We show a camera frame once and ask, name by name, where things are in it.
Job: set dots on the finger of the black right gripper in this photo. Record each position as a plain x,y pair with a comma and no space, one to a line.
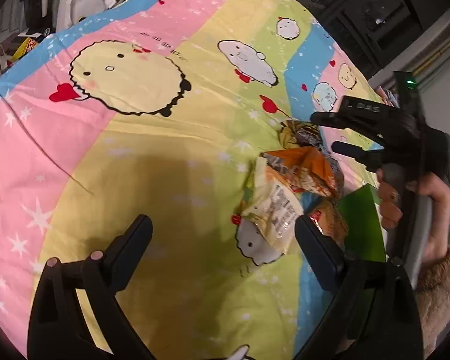
361,122
370,159

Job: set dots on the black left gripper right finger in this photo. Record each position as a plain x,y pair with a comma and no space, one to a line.
373,313

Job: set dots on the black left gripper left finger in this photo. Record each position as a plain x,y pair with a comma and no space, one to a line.
105,273

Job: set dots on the dark foil candy wrapper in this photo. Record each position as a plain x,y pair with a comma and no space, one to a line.
296,133

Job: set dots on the orange sunflower seed bag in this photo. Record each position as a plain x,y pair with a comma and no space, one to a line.
306,169

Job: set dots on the yellow rice cracker bag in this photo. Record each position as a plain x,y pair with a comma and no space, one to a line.
328,219

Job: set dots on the fluffy beige sleeve forearm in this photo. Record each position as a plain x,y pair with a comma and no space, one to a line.
432,295

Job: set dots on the person's right hand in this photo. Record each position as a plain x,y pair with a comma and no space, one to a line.
429,185

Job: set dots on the green white cardboard box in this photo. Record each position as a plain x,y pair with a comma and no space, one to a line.
365,238

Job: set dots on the clear yellow-green snack packet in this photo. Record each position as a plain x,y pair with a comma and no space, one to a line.
272,206

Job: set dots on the colourful cartoon striped bedsheet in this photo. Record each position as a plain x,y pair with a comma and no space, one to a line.
160,107

